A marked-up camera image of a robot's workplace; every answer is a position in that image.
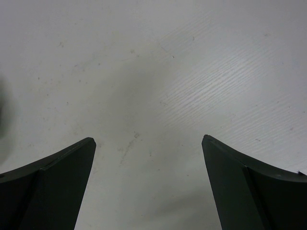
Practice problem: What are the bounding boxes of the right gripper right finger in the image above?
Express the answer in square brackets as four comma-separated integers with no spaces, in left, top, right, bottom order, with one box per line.
[202,135,307,230]

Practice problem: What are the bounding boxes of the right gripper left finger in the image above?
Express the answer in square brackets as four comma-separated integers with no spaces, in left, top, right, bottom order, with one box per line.
[0,138,96,230]

